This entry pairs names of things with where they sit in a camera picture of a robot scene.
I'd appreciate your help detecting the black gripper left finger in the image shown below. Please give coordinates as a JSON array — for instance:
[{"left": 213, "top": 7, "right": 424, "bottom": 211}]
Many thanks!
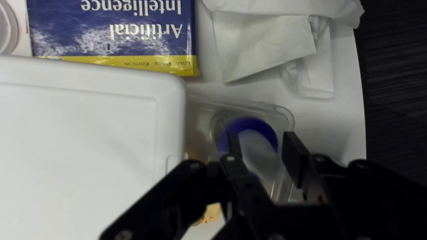
[{"left": 99, "top": 131, "right": 271, "bottom": 240}]

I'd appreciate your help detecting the large crumpled white tissue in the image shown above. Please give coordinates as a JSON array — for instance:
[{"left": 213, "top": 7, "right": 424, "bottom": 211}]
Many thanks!
[{"left": 197, "top": 0, "right": 366, "bottom": 86}]

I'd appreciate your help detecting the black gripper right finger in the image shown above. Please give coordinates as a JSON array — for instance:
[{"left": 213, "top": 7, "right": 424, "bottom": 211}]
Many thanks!
[{"left": 282, "top": 129, "right": 427, "bottom": 240}]

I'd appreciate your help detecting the blue and yellow book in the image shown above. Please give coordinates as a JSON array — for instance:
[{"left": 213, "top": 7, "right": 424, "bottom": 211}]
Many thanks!
[{"left": 25, "top": 0, "right": 200, "bottom": 77}]

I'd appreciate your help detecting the white round ring disc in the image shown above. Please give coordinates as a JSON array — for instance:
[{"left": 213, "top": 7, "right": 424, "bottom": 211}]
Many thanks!
[{"left": 0, "top": 0, "right": 21, "bottom": 57}]

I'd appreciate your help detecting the small folded white tissue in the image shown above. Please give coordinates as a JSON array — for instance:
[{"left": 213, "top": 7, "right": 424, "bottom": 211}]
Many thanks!
[{"left": 279, "top": 57, "right": 338, "bottom": 101}]

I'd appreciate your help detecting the white box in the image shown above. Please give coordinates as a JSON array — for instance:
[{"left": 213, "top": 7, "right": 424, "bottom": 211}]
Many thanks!
[{"left": 0, "top": 54, "right": 188, "bottom": 240}]

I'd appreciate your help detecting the blue spray bottle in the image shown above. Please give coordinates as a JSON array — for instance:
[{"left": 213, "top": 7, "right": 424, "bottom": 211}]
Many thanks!
[{"left": 219, "top": 115, "right": 282, "bottom": 201}]

